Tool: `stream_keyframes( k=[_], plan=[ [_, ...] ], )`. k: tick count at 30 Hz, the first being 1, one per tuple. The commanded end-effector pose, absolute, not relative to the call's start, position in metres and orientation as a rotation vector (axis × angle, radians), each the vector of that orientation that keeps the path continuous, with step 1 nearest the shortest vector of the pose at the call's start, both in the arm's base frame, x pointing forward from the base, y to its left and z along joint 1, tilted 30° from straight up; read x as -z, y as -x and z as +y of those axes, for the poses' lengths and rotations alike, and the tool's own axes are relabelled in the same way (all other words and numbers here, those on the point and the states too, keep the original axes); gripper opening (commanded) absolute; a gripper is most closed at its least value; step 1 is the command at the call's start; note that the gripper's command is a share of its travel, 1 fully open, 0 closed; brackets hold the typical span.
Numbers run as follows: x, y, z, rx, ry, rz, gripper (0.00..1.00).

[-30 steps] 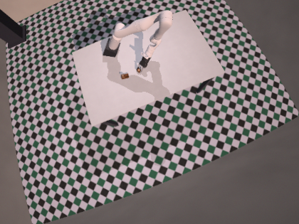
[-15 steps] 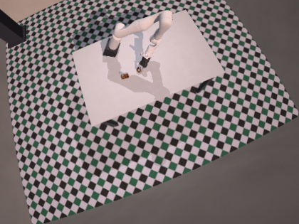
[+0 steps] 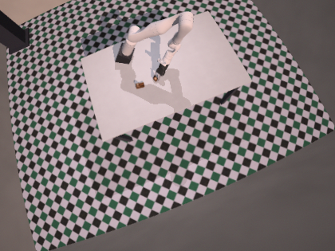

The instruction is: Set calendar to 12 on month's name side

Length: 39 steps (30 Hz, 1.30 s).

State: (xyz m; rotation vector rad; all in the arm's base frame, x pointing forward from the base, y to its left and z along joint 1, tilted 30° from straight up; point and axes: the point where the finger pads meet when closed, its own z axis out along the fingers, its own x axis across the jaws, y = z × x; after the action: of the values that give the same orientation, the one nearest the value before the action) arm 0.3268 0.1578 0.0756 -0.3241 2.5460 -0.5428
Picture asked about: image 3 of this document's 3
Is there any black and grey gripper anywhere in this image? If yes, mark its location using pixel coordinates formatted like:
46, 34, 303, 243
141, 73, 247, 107
153, 56, 171, 81

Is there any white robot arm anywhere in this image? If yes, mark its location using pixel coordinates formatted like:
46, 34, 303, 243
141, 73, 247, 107
121, 11, 193, 60

